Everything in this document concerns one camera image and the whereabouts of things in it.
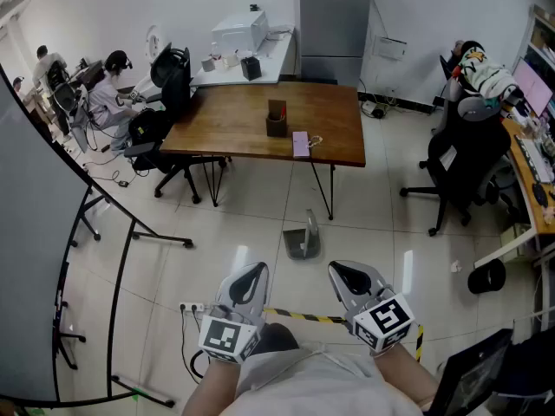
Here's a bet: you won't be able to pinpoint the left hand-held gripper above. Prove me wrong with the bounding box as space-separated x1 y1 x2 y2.
198 261 271 366

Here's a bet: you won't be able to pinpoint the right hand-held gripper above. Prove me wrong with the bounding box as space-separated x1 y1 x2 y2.
328 260 416 357

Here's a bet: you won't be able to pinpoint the grey dustpan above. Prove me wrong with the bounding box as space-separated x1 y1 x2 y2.
282 209 323 262

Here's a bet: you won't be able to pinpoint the person's right forearm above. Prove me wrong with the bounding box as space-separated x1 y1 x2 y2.
372 342 440 412

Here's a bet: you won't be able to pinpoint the person's left forearm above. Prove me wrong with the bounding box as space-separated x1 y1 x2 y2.
181 354 245 416

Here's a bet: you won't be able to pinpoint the person's dark trousers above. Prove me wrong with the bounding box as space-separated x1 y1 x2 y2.
258 322 301 355

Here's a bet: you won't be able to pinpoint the yellow black striped tape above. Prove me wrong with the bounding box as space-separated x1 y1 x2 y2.
263 307 425 363

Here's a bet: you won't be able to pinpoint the person's white shirt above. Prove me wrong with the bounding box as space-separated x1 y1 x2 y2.
220 342 424 416

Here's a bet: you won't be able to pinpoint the black flat screen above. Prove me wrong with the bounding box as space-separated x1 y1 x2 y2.
427 328 515 416

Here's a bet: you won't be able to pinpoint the black waste bin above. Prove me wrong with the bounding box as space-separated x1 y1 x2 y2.
467 257 507 296

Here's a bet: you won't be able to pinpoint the cardboard box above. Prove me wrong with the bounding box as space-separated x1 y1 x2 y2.
499 222 533 263

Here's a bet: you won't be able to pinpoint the black grey office chair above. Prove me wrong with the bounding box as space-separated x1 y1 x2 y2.
399 40 524 237

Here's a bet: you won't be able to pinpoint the wooden office desk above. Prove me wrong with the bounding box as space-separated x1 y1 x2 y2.
473 114 555 269

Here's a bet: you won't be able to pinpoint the brown pen holder box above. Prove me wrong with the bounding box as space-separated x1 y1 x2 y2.
265 99 289 139

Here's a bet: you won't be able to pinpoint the wooden table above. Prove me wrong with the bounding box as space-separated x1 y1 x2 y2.
159 81 367 221

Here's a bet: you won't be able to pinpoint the grey rolling whiteboard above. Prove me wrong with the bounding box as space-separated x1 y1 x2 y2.
0 65 194 409

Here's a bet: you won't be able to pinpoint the white keyboard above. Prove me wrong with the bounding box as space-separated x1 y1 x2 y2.
514 134 555 185

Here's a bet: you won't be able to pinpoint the black backpack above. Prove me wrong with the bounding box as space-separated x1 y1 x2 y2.
128 108 171 147

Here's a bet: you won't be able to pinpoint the patterned cloth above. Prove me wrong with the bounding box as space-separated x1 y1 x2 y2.
453 45 519 104

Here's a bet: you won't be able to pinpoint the black square box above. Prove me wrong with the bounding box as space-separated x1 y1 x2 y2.
240 55 263 81

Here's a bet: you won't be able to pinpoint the white side desk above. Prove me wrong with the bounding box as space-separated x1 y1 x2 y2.
190 26 298 88

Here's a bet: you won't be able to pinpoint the computer monitor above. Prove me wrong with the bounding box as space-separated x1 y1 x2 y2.
511 56 555 119

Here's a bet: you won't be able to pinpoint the grey mesh office chair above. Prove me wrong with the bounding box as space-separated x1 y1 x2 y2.
45 61 90 154

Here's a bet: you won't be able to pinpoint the grey refrigerator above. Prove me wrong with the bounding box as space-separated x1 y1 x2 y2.
298 0 373 87

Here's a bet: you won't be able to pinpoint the white round fan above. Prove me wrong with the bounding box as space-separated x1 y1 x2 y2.
145 24 163 61

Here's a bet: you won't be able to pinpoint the white storage shelf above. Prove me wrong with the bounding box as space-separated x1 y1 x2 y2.
518 4 555 81

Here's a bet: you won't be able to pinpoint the floor power strip with cables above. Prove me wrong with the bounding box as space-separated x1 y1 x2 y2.
360 99 388 120

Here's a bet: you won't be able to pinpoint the white paper wall holder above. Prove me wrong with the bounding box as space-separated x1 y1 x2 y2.
372 36 408 62

